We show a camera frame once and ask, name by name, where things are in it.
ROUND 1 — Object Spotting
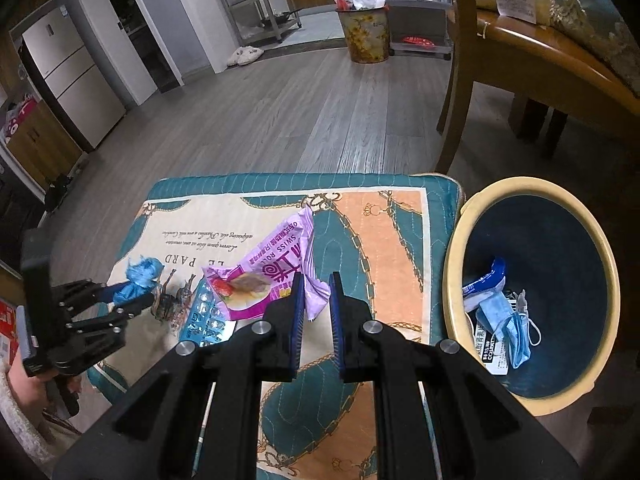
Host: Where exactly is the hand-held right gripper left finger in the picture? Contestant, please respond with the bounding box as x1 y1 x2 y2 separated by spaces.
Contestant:
52 272 307 480

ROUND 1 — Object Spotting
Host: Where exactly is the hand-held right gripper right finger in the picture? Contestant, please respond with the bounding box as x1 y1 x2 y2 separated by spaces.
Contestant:
329 271 583 480

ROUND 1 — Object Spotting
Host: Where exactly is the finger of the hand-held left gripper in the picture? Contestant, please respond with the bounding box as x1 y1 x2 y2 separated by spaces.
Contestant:
62 292 156 335
51 280 126 311

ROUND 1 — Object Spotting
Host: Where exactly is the blue plastic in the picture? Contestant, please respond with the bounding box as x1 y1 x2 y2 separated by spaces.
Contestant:
112 256 166 306

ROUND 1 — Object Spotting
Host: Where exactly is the purple snack wrapper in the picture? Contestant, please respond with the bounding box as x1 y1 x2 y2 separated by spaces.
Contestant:
202 207 334 324

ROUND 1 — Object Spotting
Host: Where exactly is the blue wet wipes pack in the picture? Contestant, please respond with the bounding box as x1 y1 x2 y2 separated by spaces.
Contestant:
462 257 509 314

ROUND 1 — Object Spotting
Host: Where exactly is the white medicine box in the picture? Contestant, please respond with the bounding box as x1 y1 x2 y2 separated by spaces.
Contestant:
470 329 512 376

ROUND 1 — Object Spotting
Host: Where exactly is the blue face mask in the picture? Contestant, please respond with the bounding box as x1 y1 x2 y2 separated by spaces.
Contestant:
475 290 543 369

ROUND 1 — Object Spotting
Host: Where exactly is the yellow-rimmed dark bin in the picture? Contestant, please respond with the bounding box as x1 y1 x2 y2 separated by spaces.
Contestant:
444 176 622 417

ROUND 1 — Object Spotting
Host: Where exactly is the person's left forearm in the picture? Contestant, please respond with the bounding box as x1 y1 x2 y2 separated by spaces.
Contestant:
0 367 86 463

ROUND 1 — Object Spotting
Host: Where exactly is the person's left hand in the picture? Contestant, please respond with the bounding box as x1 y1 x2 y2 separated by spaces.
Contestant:
9 357 83 423

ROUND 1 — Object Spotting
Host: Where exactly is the red box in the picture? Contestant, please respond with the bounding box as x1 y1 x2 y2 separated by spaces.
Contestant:
0 299 26 367

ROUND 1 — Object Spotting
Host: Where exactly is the silver blister pack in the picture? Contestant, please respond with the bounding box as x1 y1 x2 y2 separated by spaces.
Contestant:
177 277 239 349

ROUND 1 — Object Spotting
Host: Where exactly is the printed quilted mat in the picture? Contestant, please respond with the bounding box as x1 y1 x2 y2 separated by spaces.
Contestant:
87 172 463 480

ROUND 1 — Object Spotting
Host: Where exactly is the red and white bag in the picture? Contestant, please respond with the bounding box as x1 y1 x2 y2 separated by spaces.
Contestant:
4 97 39 141

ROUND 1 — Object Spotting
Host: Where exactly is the white refrigerator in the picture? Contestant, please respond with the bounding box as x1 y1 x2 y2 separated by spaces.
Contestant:
20 5 127 152

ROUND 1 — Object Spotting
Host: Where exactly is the flower-patterned waste bin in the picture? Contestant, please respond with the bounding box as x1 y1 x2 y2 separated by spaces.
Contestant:
336 4 392 65

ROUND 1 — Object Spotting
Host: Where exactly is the black frying pan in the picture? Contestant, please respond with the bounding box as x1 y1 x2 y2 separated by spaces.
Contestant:
260 9 302 29

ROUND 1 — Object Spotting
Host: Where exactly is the metal shelf rack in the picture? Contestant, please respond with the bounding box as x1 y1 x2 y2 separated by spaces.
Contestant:
207 0 304 49

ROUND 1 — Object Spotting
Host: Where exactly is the steel cart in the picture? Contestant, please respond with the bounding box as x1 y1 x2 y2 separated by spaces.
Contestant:
380 0 454 61

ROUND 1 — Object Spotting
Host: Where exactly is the wooden chair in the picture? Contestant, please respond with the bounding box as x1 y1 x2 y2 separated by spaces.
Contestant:
436 0 640 176

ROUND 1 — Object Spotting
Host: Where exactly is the patterned tablecloth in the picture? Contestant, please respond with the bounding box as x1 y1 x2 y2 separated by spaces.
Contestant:
549 0 640 107

